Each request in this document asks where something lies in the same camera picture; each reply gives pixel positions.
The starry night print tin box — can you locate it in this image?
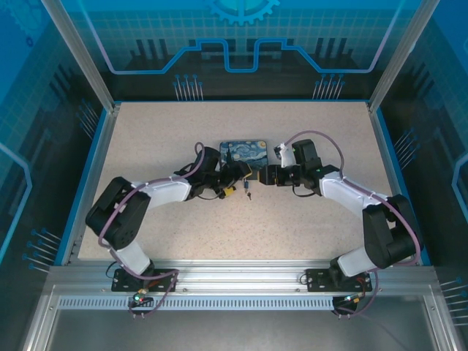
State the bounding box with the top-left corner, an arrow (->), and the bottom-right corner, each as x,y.
219,138 -> 271,181

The small LED circuit board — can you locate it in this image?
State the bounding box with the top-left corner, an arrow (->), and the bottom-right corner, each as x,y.
341,292 -> 366,306
132,288 -> 153,306

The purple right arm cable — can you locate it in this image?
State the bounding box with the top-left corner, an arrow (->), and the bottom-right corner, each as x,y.
287,130 -> 421,318

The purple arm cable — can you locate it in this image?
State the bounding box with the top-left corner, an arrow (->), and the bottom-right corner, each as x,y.
97,141 -> 205,320
287,130 -> 421,318

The aluminium side rail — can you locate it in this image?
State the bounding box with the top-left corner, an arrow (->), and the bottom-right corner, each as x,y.
367,105 -> 432,266
60,105 -> 121,266

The long aluminium base rail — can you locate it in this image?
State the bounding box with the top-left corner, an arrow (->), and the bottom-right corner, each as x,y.
47,259 -> 436,298

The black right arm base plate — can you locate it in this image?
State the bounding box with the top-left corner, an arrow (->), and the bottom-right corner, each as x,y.
305,268 -> 374,293

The slotted aluminium cable duct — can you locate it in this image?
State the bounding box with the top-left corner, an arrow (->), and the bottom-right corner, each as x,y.
58,296 -> 366,312

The blue gear print wall panel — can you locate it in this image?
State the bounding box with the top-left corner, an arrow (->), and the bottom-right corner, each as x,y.
47,0 -> 421,102

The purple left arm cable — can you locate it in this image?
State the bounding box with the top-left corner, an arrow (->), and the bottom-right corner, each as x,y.
97,141 -> 205,320

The blue circuit print wall panel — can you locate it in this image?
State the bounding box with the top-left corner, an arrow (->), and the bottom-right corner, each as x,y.
372,0 -> 468,351
0,0 -> 110,351

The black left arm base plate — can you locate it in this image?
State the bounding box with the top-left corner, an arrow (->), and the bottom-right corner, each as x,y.
112,268 -> 180,293

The aluminium frame post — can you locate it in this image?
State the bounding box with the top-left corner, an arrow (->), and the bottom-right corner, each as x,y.
367,0 -> 442,113
39,0 -> 121,113

